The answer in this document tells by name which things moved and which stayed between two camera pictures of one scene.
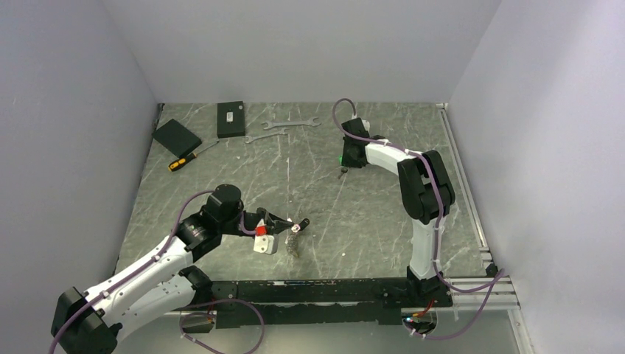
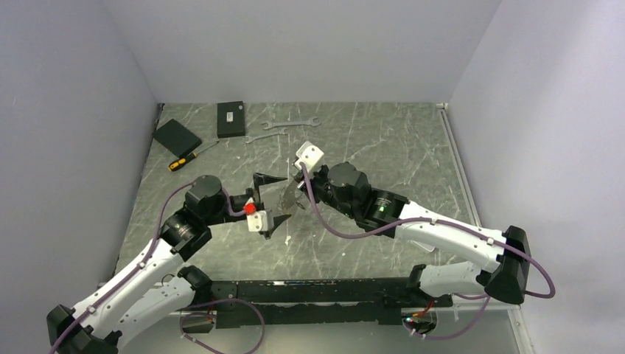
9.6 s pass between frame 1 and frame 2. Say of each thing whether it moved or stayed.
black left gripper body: moved
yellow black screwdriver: stayed
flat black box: stayed
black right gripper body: moved
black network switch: stayed
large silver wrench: stayed
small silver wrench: stayed
